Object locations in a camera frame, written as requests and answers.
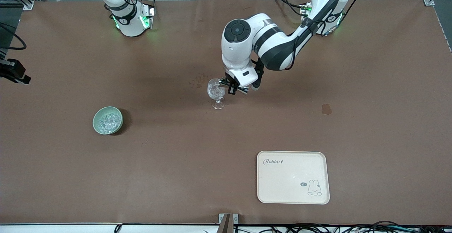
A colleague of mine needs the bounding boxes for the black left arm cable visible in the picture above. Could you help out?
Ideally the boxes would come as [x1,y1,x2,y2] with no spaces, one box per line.
[290,0,373,70]

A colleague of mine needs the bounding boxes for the clear stemmed wine glass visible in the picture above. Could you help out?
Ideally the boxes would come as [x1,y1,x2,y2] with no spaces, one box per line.
[207,78,226,110]

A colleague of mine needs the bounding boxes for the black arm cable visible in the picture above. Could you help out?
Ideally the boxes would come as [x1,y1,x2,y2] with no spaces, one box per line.
[0,23,27,50]
[290,0,373,70]

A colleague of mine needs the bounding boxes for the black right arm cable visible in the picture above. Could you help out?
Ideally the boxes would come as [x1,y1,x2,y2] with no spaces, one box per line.
[0,23,27,50]

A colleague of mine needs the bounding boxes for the cream rabbit print tray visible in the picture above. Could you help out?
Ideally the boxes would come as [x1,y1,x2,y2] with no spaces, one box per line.
[257,151,331,205]

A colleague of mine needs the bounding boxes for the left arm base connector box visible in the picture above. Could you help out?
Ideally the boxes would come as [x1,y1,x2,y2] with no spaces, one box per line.
[300,2,313,19]

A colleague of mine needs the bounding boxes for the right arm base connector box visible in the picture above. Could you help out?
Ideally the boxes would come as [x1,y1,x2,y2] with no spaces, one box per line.
[139,4,156,29]

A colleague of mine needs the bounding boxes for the black floor cable bundle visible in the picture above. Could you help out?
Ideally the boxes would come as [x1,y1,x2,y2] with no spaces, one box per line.
[203,222,452,233]

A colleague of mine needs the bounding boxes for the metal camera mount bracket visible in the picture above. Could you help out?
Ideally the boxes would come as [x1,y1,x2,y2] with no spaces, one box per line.
[219,213,239,233]

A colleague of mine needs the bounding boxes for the brown table cover sheet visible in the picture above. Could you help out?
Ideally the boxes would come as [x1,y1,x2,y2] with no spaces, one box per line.
[0,0,452,225]

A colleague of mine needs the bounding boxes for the pale green ceramic bowl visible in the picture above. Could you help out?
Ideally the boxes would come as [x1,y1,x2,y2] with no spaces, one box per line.
[93,106,124,135]

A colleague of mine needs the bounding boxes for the steel double jigger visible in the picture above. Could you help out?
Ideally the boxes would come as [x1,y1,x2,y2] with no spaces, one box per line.
[218,79,250,95]

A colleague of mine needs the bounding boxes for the clear ice cubes pile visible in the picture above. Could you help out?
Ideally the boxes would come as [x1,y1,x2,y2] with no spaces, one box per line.
[98,113,120,133]

